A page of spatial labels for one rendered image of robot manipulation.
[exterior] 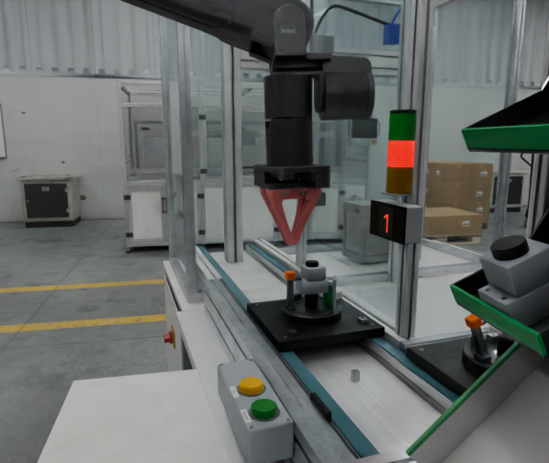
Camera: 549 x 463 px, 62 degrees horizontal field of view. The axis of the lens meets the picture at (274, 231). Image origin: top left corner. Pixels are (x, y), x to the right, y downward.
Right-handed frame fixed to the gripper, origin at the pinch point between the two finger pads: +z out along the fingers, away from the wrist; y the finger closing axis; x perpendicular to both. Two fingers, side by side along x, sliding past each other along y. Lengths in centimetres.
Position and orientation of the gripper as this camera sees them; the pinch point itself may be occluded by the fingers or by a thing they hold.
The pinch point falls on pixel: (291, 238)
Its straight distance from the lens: 58.2
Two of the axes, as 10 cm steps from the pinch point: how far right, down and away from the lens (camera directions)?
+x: -9.5, 0.9, -3.1
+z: 0.3, 9.8, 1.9
